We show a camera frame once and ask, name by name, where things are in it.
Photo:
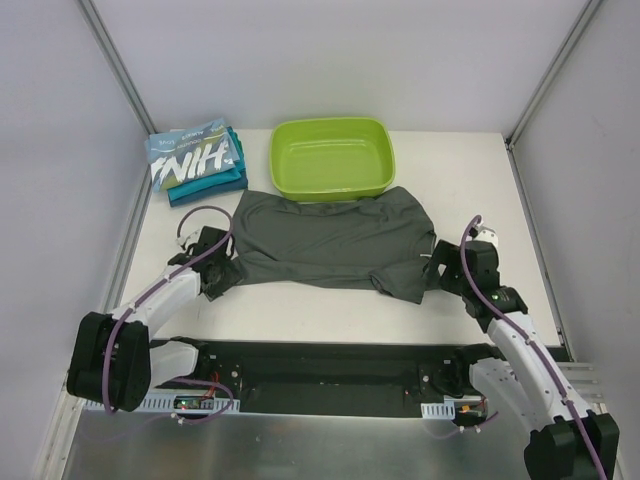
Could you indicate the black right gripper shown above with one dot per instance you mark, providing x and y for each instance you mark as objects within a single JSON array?
[{"x": 447, "y": 267}]

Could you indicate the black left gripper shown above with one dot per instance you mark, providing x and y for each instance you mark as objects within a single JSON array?
[{"x": 220, "y": 273}]

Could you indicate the light blue printed folded t-shirt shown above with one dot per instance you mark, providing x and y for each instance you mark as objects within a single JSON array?
[{"x": 179, "y": 157}]

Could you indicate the white slotted cable duct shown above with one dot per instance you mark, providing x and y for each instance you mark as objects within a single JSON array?
[
  {"x": 445, "y": 410},
  {"x": 186, "y": 404}
]

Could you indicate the lime green plastic tub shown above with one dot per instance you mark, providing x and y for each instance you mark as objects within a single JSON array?
[{"x": 331, "y": 159}]

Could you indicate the right aluminium frame post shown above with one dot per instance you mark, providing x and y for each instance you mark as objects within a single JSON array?
[{"x": 563, "y": 54}]

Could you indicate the left white slotted cable duct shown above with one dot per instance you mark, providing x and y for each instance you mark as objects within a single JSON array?
[{"x": 186, "y": 404}]

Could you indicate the dark grey t-shirt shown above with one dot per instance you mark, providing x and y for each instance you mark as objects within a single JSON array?
[{"x": 382, "y": 244}]

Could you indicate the right white slotted cable duct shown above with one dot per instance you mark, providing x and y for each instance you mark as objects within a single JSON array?
[{"x": 445, "y": 410}]

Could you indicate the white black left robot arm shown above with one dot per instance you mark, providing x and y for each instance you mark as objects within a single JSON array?
[{"x": 130, "y": 340}]

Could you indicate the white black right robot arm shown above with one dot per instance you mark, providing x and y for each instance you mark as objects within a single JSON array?
[{"x": 565, "y": 438}]

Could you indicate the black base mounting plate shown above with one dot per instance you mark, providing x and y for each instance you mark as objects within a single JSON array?
[{"x": 363, "y": 380}]

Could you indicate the teal folded t-shirt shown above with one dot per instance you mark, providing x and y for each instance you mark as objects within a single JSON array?
[{"x": 231, "y": 180}]

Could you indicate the aluminium frame post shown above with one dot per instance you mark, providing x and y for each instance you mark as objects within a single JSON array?
[
  {"x": 563, "y": 54},
  {"x": 110, "y": 51}
]

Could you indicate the left aluminium frame post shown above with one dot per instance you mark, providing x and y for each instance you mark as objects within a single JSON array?
[{"x": 110, "y": 51}]

